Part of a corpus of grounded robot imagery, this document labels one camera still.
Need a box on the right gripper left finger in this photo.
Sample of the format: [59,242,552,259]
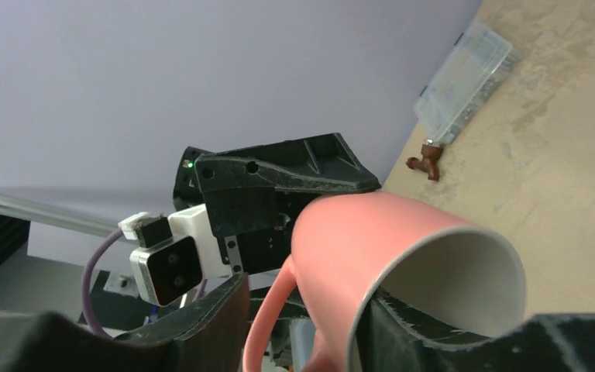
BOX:
[0,274,250,371]

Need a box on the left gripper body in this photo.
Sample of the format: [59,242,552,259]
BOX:
[173,146,319,276]

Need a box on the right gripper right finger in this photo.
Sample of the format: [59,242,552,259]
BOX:
[356,290,595,371]

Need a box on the salmon pink mug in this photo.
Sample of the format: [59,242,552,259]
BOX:
[242,191,526,371]

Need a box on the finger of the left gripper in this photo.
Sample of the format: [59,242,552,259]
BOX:
[194,133,380,195]

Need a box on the brown faucet tap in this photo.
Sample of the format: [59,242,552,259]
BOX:
[405,139,444,182]

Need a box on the clear plastic organizer box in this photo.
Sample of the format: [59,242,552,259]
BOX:
[414,20,522,146]

